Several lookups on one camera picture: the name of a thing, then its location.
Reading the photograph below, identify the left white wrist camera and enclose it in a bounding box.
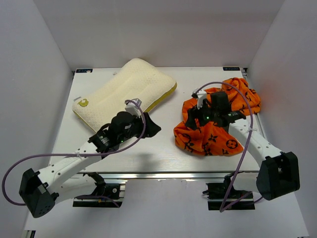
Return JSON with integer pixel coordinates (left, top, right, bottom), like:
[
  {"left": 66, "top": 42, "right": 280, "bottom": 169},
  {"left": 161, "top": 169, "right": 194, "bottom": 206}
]
[{"left": 125, "top": 98, "right": 142, "bottom": 117}]

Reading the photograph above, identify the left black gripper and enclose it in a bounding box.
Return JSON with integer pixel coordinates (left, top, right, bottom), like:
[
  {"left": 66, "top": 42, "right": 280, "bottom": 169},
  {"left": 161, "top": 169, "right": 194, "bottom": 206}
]
[{"left": 118, "top": 112, "right": 161, "bottom": 143}]

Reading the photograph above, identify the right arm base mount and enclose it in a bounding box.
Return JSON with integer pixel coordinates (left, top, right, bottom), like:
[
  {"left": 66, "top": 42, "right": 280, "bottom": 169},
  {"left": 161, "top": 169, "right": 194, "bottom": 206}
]
[{"left": 202, "top": 176, "right": 255, "bottom": 211}]

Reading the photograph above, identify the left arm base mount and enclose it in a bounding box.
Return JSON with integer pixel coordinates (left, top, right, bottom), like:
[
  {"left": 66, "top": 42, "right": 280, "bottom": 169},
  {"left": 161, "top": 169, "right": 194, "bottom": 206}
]
[{"left": 73, "top": 172, "right": 125, "bottom": 208}]

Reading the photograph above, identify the aluminium table rail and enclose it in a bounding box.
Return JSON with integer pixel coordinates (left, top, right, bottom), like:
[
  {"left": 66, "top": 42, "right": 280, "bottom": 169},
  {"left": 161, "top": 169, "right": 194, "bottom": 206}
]
[{"left": 44, "top": 170, "right": 267, "bottom": 180}]

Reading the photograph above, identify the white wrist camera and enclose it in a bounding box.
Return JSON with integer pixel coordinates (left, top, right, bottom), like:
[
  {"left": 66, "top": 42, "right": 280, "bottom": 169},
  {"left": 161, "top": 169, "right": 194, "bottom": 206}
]
[
  {"left": 192, "top": 89, "right": 207, "bottom": 109},
  {"left": 125, "top": 98, "right": 142, "bottom": 117}
]

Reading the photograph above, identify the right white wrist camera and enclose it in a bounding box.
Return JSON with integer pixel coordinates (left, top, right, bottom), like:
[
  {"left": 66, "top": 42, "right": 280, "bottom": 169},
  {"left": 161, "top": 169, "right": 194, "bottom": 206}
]
[{"left": 192, "top": 89, "right": 207, "bottom": 109}]

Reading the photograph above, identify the cream contoured pillow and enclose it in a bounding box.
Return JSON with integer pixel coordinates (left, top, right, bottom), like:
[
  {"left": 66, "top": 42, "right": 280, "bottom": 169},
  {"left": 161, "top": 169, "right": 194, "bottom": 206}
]
[{"left": 72, "top": 58, "right": 177, "bottom": 131}]

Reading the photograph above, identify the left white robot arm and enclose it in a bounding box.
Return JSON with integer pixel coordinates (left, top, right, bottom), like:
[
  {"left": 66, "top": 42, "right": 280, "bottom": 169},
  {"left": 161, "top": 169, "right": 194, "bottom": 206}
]
[{"left": 19, "top": 112, "right": 161, "bottom": 218}]

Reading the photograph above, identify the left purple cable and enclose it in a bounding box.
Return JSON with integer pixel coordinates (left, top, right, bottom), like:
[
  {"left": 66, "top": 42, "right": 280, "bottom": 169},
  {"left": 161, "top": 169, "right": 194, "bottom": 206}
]
[{"left": 1, "top": 99, "right": 147, "bottom": 208}]

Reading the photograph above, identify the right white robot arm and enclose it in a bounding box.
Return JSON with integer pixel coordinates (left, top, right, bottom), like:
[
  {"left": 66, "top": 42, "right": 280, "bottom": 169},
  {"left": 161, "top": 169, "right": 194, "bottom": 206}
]
[{"left": 185, "top": 90, "right": 300, "bottom": 200}]

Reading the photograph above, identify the orange patterned pillowcase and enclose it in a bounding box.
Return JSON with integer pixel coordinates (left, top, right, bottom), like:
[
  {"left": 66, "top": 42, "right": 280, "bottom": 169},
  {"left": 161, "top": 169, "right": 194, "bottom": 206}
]
[{"left": 173, "top": 77, "right": 261, "bottom": 156}]

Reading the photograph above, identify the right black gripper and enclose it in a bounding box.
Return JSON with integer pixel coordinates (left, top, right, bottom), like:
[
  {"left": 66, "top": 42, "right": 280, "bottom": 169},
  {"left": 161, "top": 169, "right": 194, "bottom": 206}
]
[{"left": 185, "top": 98, "right": 219, "bottom": 130}]

